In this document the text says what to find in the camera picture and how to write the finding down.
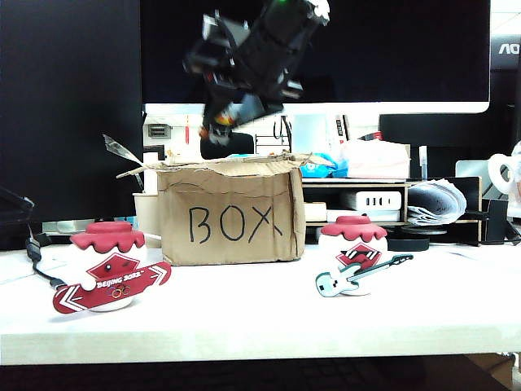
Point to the black round disc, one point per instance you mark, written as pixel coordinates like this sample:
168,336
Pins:
409,244

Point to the red hanging knot ornament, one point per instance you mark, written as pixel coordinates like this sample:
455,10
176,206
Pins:
187,130

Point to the black office chair back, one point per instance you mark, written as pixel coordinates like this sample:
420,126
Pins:
244,144

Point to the small black box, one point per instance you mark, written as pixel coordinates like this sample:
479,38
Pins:
495,221

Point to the blue plastic bag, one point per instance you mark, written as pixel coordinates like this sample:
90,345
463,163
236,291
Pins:
323,167

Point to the rolled newspaper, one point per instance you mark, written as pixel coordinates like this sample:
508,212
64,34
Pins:
437,199

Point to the large silver-edged monitor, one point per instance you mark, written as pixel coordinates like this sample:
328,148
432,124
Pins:
386,53

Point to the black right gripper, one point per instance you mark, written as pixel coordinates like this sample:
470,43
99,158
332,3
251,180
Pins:
252,61

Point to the grey wall socket panel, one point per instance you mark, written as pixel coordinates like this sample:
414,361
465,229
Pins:
159,130

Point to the crumpled clear tape strip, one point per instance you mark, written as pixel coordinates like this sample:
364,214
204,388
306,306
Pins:
120,151

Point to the small cream box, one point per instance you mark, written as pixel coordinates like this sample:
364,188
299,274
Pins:
316,211

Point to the red-capped doll with guitar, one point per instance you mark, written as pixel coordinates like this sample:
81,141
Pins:
352,234

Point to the pink white tissue pack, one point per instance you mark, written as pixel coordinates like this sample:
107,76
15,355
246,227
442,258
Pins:
374,159

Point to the black AOC monitor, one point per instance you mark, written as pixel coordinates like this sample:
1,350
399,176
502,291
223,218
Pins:
506,51

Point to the large black monitor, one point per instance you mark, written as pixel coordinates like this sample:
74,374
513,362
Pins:
61,122

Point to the silver laptop stand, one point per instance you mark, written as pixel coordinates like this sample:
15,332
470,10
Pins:
470,168

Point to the flat white box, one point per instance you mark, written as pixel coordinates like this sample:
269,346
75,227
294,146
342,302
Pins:
364,216

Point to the red-capped doll with snowboard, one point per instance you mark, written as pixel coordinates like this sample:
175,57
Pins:
112,242

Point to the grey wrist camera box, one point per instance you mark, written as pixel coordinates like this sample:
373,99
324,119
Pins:
224,28

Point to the brown cardboard box marked BOX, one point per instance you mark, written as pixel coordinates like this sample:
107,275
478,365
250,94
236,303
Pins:
230,193

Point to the beige paper cup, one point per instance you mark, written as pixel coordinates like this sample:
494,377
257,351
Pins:
146,216

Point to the white power strip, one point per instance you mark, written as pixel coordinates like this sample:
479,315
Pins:
374,200

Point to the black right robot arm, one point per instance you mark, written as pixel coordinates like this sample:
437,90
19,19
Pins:
293,12

